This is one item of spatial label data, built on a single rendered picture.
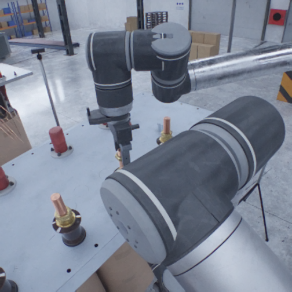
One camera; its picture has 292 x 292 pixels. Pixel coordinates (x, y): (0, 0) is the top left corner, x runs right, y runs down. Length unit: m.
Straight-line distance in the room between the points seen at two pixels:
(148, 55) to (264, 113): 0.30
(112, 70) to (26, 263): 0.65
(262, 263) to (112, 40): 0.53
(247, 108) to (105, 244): 0.58
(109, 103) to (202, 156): 0.36
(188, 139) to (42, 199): 0.74
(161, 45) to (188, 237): 0.42
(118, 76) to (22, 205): 0.65
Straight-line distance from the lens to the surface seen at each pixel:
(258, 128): 0.42
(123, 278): 1.44
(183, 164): 0.30
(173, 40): 0.56
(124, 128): 0.64
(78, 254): 0.77
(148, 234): 0.27
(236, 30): 14.25
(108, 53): 0.57
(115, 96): 0.60
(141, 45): 0.56
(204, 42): 7.21
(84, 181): 0.97
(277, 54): 0.84
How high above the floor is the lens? 2.02
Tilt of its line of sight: 36 degrees down
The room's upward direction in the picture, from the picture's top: 3 degrees counter-clockwise
